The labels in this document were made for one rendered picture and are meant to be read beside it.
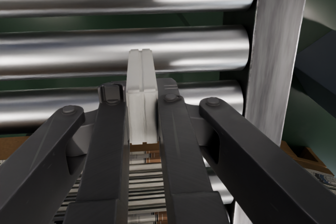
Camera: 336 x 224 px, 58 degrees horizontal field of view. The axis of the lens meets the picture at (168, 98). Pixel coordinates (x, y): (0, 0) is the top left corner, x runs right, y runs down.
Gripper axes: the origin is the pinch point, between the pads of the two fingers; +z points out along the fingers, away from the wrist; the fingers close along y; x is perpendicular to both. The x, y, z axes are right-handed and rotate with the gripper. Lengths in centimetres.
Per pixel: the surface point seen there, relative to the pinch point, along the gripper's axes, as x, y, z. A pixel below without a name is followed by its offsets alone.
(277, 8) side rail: 2.2, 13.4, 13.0
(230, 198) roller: -22.0, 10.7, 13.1
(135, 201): -10.8, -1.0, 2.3
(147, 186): -11.0, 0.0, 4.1
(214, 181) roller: -19.8, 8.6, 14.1
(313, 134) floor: -67, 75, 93
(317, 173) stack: -72, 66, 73
